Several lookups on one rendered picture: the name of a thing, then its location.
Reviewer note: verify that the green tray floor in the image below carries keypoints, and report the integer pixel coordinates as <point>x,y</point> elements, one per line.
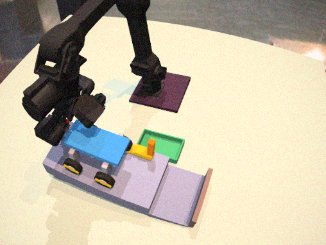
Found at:
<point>162,146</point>

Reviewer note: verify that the yellow wedge with orange handle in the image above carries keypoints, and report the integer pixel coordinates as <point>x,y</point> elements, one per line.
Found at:
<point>143,152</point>

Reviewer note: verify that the pale lilac ramp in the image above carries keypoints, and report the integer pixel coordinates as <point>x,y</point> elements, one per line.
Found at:
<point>154,188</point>

